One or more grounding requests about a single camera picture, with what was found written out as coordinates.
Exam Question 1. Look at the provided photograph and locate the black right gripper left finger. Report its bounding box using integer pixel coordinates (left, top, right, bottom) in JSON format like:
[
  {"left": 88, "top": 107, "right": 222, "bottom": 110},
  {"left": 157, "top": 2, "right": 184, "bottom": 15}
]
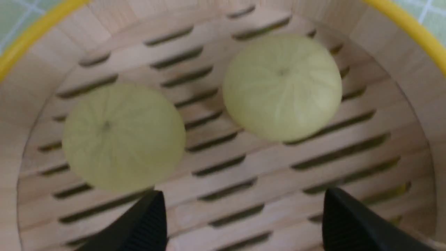
[{"left": 77, "top": 190, "right": 168, "bottom": 251}]

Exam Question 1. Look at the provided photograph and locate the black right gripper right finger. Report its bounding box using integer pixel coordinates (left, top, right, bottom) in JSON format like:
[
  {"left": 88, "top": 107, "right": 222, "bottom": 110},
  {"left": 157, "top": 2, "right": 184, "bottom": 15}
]
[{"left": 322, "top": 188, "right": 433, "bottom": 251}]

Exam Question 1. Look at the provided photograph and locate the yellow steamed bun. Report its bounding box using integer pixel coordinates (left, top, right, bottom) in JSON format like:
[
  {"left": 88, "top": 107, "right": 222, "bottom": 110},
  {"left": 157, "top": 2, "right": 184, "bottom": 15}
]
[
  {"left": 61, "top": 83, "right": 186, "bottom": 193},
  {"left": 221, "top": 34, "right": 343, "bottom": 142}
]

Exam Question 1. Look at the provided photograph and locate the bamboo steamer basket yellow rim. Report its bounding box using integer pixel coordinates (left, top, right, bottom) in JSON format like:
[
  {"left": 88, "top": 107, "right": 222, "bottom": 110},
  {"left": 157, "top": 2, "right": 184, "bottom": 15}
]
[{"left": 1, "top": 0, "right": 445, "bottom": 251}]

